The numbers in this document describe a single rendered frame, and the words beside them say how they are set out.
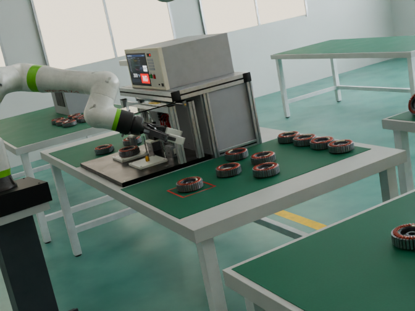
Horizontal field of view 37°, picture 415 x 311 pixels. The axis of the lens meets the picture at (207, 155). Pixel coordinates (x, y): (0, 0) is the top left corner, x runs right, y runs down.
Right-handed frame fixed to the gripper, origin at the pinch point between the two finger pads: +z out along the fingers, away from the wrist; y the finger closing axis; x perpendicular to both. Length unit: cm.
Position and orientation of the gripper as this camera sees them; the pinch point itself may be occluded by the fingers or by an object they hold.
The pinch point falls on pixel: (180, 137)
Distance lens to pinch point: 254.0
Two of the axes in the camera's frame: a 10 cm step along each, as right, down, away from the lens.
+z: 9.5, 2.6, 1.8
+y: 1.2, 2.3, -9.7
